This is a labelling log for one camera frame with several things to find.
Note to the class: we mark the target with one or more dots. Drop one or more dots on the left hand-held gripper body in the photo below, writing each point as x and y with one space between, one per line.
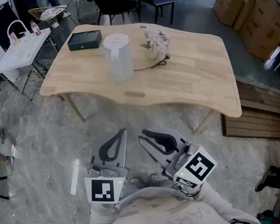
102 193

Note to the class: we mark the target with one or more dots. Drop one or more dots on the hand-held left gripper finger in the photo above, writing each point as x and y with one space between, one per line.
121 152
95 156

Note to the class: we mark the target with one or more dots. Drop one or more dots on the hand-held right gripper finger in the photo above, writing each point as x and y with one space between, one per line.
154 153
178 138

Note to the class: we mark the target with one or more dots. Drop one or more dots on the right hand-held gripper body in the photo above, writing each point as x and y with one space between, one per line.
200 167

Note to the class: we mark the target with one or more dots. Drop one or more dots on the white electric kettle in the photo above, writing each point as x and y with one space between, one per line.
118 56

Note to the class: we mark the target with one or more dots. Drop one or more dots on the person's right forearm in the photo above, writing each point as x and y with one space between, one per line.
217 199

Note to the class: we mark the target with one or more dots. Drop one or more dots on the person's right shoe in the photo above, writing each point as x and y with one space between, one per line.
153 178

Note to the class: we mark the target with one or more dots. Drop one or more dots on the person's shoe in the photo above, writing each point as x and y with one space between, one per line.
153 178
137 181

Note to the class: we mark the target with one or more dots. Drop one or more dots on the person's left shoe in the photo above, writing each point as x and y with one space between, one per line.
137 181

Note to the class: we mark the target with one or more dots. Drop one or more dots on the person's light sweatshirt torso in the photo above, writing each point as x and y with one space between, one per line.
160 212

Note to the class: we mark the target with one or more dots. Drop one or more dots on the wooden table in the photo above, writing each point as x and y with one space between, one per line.
190 78

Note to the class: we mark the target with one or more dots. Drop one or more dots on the wooden slat platform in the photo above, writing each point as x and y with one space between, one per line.
262 119

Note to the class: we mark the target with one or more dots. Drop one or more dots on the pink flowers in glass vase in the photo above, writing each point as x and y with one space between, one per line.
157 42

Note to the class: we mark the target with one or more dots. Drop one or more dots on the dark green box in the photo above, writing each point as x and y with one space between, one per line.
84 42

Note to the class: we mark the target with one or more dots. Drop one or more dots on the white folding table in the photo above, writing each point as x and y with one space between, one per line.
20 56

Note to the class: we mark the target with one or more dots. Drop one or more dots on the water bottle with red label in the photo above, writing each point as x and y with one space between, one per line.
35 29

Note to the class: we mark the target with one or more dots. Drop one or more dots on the small pink cup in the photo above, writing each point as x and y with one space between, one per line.
13 37

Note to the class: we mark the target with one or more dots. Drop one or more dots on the black chair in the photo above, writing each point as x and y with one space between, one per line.
113 4

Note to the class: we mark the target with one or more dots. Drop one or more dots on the white arched tube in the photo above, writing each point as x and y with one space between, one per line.
23 24

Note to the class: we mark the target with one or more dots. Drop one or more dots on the black panel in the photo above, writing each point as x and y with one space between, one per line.
2 25

